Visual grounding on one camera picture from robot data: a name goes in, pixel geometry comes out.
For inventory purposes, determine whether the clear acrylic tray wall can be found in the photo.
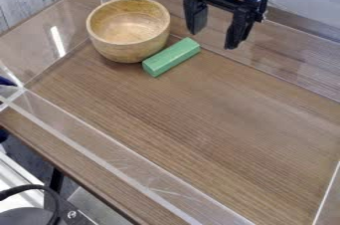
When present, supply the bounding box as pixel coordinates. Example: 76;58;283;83
0;0;340;225

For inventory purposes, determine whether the green rectangular block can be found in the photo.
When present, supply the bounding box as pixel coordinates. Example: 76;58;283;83
143;38;200;78

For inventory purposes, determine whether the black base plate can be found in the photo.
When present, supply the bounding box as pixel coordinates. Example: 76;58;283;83
44;193;97;225

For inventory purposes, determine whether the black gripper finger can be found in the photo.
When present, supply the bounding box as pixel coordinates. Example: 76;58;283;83
224;9;255;50
183;0;208;35

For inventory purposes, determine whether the black cable loop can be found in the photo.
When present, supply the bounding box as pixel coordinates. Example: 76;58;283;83
0;184;63;225

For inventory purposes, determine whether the black table leg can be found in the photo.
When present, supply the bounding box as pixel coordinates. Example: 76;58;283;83
49;168;64;193

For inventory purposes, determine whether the brown wooden bowl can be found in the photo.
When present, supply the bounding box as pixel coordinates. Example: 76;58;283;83
87;0;171;64

